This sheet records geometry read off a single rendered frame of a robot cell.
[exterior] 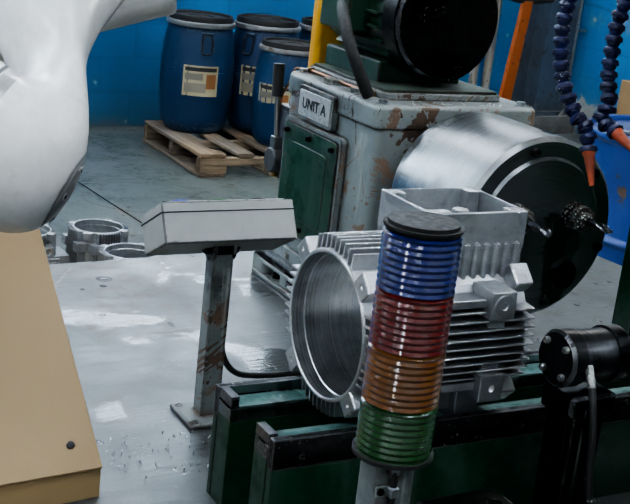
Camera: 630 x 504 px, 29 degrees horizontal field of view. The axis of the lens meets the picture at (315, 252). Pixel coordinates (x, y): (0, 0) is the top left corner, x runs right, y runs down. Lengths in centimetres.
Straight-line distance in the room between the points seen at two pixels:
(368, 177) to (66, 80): 82
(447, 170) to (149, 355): 48
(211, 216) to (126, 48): 574
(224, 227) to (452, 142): 39
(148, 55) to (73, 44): 617
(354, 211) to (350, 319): 46
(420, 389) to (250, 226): 57
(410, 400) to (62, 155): 33
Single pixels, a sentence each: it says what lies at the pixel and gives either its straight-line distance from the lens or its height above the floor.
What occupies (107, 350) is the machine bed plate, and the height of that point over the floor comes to 80.
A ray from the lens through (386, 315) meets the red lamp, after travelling 90.
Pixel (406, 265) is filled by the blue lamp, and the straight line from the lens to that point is 88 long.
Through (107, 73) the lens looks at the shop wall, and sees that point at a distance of 712.
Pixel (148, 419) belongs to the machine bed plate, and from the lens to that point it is 152.
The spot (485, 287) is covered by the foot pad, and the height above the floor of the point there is 107.
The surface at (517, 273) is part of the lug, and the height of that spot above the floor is 108.
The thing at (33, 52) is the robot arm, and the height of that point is 129.
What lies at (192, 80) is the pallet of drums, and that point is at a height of 41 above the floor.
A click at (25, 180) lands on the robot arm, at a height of 121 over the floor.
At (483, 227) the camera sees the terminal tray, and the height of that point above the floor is 113.
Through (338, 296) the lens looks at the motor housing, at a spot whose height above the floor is 102.
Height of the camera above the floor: 144
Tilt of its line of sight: 17 degrees down
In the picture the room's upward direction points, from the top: 6 degrees clockwise
